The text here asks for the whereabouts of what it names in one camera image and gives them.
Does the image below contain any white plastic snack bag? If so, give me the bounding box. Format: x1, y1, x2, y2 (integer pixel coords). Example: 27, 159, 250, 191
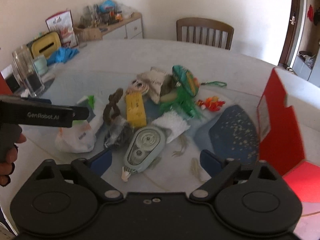
55, 95, 105, 153

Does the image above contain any red plush horse keychain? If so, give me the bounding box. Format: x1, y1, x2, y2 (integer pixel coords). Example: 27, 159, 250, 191
196, 96, 226, 112

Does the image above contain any yellow cardboard box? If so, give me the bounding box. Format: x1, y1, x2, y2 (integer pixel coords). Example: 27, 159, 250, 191
125, 92, 147, 128

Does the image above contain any red white snack bag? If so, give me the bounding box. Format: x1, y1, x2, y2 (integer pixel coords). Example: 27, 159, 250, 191
46, 10, 78, 48

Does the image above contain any clear drinking glass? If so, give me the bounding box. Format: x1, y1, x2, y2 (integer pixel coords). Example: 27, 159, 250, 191
12, 45, 45, 98

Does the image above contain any person's left hand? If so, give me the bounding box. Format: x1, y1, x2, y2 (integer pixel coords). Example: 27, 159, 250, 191
0, 145, 18, 187

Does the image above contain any white drawer cabinet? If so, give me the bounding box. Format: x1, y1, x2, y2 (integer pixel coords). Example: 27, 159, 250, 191
101, 12, 144, 41

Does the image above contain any yellow tissue box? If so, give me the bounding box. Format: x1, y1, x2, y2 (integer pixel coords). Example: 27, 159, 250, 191
29, 31, 61, 59

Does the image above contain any silver foil snack packet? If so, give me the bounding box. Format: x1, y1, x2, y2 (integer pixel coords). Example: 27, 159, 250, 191
104, 115, 133, 150

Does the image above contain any blue cloth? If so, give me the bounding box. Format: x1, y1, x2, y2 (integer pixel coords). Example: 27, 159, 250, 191
47, 47, 79, 66

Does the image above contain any beige patterned pouch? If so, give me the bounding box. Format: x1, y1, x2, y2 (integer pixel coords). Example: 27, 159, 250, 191
137, 67, 172, 104

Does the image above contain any white fluffy cloth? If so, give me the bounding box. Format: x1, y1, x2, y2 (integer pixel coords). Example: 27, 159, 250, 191
151, 110, 190, 144

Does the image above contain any brown wooden chair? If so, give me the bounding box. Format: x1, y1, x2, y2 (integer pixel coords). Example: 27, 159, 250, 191
176, 17, 234, 50

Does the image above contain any pale green correction tape dispenser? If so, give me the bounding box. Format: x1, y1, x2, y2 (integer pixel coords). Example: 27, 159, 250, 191
121, 126, 166, 182

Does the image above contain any blue toy globe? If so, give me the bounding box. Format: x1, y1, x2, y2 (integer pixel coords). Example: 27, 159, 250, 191
99, 0, 116, 14

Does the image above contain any brown heart-shaped wreath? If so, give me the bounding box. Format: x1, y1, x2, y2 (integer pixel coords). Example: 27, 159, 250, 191
103, 88, 123, 125

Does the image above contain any red and white cardboard box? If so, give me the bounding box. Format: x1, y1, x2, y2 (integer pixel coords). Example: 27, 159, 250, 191
257, 68, 319, 217

